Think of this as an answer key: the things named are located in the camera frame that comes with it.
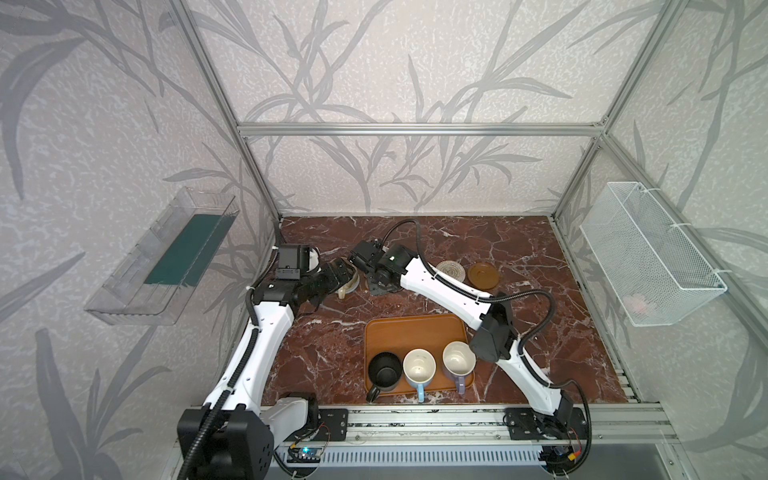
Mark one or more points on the orange wooden tray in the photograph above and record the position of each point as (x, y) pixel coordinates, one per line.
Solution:
(403, 334)

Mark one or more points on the round wooden coaster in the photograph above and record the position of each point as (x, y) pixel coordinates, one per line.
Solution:
(483, 276)

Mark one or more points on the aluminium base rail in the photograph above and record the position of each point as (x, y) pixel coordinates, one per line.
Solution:
(484, 424)

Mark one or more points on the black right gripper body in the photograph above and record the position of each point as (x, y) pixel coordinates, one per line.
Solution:
(367, 260)

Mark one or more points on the aluminium frame crossbar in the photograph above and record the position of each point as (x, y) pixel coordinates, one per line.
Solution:
(419, 129)

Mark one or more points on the beige glazed ceramic mug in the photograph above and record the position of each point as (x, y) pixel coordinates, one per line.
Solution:
(351, 285)

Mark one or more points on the white purple mug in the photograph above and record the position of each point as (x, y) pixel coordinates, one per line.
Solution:
(459, 362)

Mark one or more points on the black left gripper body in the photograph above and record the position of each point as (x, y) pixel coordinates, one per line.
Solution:
(332, 278)

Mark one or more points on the black mug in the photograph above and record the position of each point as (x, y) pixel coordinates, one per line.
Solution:
(384, 371)

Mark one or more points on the clear plastic bin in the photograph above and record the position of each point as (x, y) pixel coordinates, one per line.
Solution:
(155, 281)

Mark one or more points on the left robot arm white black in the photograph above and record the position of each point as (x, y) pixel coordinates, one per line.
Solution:
(232, 436)

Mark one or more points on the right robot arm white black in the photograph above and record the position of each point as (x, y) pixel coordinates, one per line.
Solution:
(495, 340)

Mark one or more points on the white wire mesh basket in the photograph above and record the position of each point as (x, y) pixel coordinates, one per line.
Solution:
(658, 274)

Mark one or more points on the multicolour stitched round coaster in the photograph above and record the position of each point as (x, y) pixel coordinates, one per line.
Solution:
(452, 269)

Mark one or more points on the white light-blue mug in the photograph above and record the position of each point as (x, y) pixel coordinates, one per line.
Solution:
(419, 368)

